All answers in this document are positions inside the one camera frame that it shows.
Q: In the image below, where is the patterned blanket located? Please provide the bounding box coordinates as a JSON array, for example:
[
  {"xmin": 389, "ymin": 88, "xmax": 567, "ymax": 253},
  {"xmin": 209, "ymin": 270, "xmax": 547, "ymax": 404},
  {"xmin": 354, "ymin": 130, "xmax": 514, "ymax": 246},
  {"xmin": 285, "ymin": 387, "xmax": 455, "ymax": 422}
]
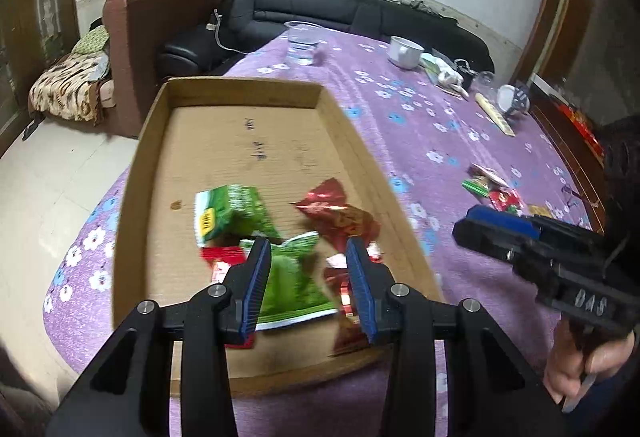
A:
[{"xmin": 27, "ymin": 52, "xmax": 110, "ymax": 125}]

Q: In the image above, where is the black leather sofa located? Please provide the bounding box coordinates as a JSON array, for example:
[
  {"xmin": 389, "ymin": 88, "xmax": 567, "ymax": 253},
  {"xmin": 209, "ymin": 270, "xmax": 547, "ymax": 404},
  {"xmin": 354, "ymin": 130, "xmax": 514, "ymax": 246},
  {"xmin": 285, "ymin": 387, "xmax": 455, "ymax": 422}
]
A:
[{"xmin": 155, "ymin": 0, "xmax": 495, "ymax": 78}]

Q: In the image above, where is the brown cardboard tray box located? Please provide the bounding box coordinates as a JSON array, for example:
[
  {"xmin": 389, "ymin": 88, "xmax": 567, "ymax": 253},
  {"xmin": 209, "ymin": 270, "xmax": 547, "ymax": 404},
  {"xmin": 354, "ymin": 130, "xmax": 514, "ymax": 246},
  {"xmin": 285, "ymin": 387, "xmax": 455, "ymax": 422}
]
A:
[{"xmin": 112, "ymin": 76, "xmax": 444, "ymax": 395}]

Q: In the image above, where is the red snack packet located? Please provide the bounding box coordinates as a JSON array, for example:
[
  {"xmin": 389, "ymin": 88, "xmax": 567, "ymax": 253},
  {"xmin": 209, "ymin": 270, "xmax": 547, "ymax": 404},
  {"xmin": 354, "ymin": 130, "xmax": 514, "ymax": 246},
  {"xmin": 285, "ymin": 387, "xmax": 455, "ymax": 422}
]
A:
[{"xmin": 202, "ymin": 246, "xmax": 254, "ymax": 349}]

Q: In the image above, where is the white ceramic mug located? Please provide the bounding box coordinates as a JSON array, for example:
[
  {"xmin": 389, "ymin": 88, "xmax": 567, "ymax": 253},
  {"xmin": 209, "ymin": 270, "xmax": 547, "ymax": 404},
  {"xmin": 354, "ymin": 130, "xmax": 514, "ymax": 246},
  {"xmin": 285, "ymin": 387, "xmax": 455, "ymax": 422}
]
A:
[{"xmin": 387, "ymin": 36, "xmax": 424, "ymax": 70}]

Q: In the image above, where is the green snack pack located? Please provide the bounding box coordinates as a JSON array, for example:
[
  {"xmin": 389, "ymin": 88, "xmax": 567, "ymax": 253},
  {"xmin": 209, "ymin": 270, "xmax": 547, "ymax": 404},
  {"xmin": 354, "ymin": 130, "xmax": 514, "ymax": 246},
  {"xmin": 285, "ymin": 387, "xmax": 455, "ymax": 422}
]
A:
[
  {"xmin": 256, "ymin": 231, "xmax": 337, "ymax": 332},
  {"xmin": 193, "ymin": 184, "xmax": 281, "ymax": 247}
]

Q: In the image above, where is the clear plastic cup with water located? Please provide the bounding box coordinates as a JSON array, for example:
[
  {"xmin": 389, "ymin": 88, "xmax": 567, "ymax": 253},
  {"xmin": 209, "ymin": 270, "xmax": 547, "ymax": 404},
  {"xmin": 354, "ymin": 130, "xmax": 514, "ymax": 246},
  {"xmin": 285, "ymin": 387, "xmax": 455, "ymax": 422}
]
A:
[{"xmin": 285, "ymin": 20, "xmax": 324, "ymax": 66}]

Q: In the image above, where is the small snack pile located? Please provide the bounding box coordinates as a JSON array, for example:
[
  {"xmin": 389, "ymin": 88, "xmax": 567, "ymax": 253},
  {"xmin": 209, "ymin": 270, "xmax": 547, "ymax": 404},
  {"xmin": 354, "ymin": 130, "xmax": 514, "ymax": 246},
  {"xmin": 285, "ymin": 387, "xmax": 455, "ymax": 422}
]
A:
[{"xmin": 461, "ymin": 163, "xmax": 524, "ymax": 216}]

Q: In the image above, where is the cream tube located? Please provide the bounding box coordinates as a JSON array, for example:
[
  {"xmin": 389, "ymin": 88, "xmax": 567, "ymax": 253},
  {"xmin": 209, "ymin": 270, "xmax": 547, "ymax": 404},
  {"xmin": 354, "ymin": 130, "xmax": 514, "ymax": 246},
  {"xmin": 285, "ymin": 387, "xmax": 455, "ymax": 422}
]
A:
[{"xmin": 474, "ymin": 93, "xmax": 515, "ymax": 137}]

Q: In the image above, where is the dark red snack wrapper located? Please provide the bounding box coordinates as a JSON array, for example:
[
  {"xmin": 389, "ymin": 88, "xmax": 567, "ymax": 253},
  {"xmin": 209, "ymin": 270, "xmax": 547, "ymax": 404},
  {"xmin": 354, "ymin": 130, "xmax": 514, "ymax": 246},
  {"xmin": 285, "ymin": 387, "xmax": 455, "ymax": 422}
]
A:
[{"xmin": 294, "ymin": 178, "xmax": 381, "ymax": 253}]

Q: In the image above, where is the green pillow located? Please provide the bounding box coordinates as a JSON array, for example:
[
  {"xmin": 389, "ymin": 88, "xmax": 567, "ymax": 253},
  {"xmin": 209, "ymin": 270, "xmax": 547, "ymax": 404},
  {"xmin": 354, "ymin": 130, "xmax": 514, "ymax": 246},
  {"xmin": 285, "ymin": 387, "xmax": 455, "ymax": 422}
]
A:
[{"xmin": 72, "ymin": 24, "xmax": 110, "ymax": 55}]

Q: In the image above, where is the right hand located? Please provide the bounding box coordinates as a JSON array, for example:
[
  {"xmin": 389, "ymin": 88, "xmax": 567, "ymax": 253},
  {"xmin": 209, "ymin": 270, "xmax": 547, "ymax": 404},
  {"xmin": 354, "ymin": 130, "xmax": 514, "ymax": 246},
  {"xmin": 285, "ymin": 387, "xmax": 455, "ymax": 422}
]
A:
[{"xmin": 544, "ymin": 318, "xmax": 634, "ymax": 403}]

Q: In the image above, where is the brown armchair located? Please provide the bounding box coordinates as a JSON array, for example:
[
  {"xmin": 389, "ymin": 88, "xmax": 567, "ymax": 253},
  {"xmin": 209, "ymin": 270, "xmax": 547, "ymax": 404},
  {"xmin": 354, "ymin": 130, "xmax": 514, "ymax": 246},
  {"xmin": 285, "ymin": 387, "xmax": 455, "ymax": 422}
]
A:
[{"xmin": 102, "ymin": 0, "xmax": 221, "ymax": 138}]

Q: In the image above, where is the purple floral tablecloth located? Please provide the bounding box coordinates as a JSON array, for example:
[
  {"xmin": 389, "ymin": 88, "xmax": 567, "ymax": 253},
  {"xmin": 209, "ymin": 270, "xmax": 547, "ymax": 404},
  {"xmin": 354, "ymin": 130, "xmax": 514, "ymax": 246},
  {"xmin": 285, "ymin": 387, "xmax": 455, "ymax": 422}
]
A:
[{"xmin": 41, "ymin": 28, "xmax": 609, "ymax": 437}]

